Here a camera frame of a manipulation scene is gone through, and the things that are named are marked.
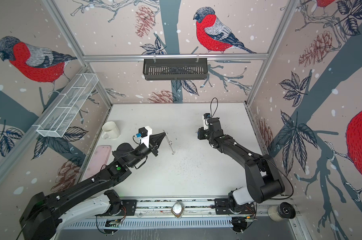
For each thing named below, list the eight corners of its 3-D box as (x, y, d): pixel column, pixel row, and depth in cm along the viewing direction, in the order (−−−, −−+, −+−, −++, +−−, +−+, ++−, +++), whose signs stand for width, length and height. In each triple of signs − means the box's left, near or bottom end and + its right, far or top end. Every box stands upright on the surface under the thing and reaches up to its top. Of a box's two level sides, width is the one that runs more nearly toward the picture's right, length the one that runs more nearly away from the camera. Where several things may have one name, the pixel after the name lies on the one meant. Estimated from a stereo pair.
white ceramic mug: (108, 144, 100) (101, 135, 92) (109, 131, 107) (102, 122, 99) (120, 141, 101) (114, 132, 93) (120, 129, 108) (115, 120, 100)
